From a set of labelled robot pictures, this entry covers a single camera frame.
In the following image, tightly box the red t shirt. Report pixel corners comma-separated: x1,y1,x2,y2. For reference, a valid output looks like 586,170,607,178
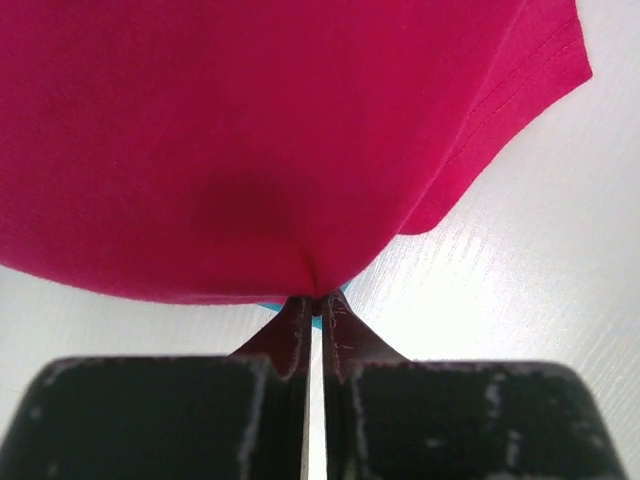
1,1,592,304

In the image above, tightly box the blue t shirt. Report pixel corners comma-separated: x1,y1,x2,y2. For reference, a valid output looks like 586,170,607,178
259,282,350,330

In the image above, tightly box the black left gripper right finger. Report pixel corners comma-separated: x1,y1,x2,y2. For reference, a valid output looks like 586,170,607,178
321,292,626,479

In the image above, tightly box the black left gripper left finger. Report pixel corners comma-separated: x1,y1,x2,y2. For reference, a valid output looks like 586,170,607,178
1,298,312,479

